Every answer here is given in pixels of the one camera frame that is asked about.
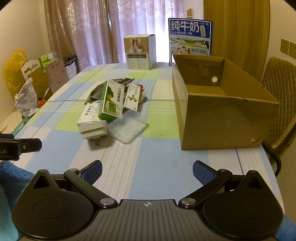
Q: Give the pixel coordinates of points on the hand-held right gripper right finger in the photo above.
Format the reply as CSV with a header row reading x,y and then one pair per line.
x,y
202,171

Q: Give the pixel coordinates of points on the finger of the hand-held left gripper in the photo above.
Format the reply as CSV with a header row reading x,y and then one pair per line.
x,y
31,144

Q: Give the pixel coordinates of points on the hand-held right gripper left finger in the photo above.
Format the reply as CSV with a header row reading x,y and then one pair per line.
x,y
93,171

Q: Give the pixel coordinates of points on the white power adapter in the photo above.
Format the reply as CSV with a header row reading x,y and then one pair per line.
x,y
92,132

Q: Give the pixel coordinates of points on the brown cardboard box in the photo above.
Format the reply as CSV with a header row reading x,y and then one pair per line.
x,y
219,125

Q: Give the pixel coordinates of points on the clear plastic case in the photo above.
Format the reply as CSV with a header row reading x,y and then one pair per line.
x,y
127,129

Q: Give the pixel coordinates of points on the white blue-green medicine box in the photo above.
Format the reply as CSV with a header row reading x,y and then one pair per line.
x,y
89,114

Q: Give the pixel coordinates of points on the green medicine box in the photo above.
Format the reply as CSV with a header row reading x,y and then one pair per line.
x,y
112,102

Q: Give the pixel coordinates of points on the silver foil bag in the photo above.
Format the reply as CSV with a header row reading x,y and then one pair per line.
x,y
97,91

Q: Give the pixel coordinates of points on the white bird print medicine box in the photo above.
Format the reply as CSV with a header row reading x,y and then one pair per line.
x,y
133,97

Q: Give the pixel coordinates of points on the red snack packet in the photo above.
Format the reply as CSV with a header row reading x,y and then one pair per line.
x,y
141,87

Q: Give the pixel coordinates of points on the checked cloth desktop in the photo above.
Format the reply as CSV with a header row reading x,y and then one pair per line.
x,y
161,166

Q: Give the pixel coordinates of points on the blue clothing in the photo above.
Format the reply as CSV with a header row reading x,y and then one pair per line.
x,y
13,169

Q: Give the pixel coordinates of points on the green packet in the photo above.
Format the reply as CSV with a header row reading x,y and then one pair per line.
x,y
19,126

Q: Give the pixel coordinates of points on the orange small item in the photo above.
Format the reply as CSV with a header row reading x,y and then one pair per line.
x,y
41,103

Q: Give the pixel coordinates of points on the white plastic bag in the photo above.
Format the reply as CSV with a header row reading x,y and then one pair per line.
x,y
26,99

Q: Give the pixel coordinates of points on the white-topped brown carton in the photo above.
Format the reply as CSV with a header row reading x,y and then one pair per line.
x,y
31,69

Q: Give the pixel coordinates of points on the yellow plastic bag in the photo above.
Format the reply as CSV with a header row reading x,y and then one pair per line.
x,y
15,69

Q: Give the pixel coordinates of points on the green tissue packets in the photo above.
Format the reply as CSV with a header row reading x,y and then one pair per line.
x,y
47,59

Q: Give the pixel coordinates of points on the chair with quilted cover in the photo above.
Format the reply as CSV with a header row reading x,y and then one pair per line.
x,y
279,92

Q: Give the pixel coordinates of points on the white product box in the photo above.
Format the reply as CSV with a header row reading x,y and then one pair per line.
x,y
138,55

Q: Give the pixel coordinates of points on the pink sheer curtain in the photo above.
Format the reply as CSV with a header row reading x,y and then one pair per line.
x,y
97,34

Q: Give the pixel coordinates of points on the blue milk carton case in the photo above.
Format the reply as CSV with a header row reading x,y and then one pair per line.
x,y
189,34

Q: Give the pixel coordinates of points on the gold curtain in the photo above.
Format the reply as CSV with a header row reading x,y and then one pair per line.
x,y
235,34

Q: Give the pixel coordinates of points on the wooden pole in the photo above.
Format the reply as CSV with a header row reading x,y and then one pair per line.
x,y
189,13

